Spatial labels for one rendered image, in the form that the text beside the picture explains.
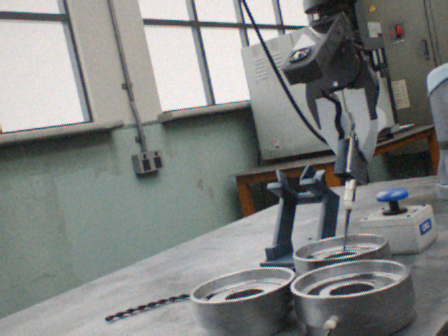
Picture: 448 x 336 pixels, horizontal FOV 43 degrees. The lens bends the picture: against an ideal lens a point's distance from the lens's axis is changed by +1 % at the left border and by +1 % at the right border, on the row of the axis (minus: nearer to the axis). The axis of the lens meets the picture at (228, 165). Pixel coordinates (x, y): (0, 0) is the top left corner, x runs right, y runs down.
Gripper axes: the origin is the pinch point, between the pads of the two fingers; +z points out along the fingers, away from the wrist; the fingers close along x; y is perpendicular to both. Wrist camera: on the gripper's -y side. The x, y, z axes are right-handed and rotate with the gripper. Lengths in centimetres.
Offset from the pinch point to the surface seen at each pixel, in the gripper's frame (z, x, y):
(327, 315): 10.5, -9.0, -25.7
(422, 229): 10.7, -5.5, 3.1
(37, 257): 24, 161, 45
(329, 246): 9.9, 1.9, -6.6
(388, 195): 6.0, -2.4, 2.3
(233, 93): -29, 176, 195
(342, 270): 9.6, -5.5, -16.5
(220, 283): 9.6, 6.7, -21.1
